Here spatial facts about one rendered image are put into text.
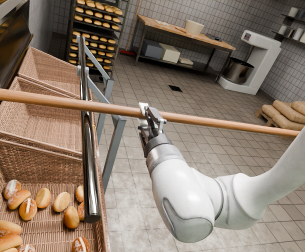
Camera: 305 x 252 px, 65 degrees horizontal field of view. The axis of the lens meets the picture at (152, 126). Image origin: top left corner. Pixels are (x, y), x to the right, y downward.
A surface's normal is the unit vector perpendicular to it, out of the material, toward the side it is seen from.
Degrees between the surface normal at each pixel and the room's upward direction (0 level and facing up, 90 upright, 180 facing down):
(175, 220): 74
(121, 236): 0
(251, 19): 90
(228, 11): 90
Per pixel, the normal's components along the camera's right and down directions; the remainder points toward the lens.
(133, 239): 0.29, -0.82
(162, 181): -0.60, -0.56
